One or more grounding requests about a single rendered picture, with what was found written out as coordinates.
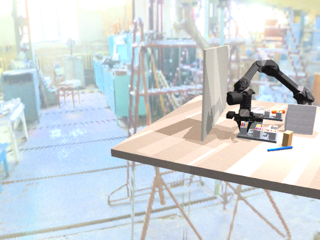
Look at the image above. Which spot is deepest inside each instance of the tan rectangular block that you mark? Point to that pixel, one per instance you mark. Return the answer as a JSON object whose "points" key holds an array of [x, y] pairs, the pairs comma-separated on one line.
{"points": [[287, 138]]}

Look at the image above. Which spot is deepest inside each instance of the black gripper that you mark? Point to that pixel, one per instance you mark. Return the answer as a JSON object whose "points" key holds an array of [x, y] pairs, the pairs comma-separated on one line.
{"points": [[258, 117]]}

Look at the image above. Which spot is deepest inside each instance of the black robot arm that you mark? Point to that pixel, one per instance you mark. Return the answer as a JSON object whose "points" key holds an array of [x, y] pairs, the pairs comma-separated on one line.
{"points": [[271, 68]]}

